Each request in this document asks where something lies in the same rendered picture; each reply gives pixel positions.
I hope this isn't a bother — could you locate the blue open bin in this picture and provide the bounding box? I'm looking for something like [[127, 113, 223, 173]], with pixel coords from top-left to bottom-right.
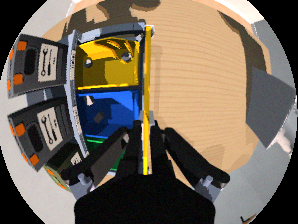
[[76, 89, 140, 138]]

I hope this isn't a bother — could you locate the grey metal bin shelf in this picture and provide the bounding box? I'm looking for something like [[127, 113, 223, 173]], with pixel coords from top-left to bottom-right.
[[25, 22, 154, 158]]

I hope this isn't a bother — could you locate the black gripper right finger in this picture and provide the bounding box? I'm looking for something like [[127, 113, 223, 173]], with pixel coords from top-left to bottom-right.
[[149, 110, 230, 218]]

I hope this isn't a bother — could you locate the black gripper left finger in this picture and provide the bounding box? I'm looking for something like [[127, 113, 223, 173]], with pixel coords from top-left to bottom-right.
[[61, 110, 144, 217]]

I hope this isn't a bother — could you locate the yellow bin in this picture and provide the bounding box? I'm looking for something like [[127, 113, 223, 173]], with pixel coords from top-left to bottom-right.
[[75, 37, 140, 90]]

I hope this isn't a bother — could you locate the orange-yellow long bar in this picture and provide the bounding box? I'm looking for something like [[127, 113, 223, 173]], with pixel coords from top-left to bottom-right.
[[144, 26, 151, 175]]

